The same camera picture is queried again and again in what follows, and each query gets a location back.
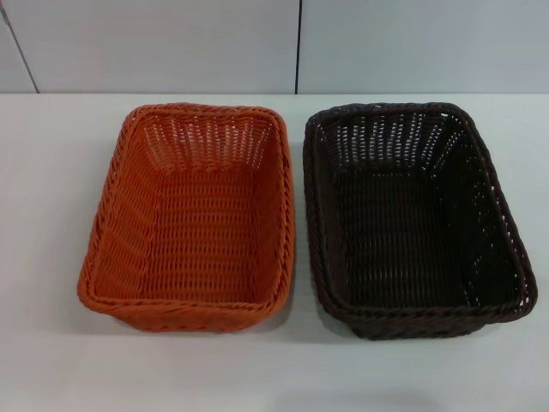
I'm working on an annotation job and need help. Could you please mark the dark brown woven plastic basket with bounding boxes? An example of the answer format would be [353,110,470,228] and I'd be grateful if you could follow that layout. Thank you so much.
[303,101,540,341]

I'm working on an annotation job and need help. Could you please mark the black vertical wall strip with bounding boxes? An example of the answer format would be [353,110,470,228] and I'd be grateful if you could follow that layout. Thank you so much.
[295,0,306,94]

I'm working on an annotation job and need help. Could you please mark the orange woven plastic basket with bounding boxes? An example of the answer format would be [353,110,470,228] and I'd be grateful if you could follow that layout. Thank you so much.
[76,101,300,334]

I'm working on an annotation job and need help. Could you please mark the grey diagonal wall strip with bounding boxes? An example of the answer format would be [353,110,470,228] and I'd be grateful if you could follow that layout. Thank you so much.
[0,6,42,94]

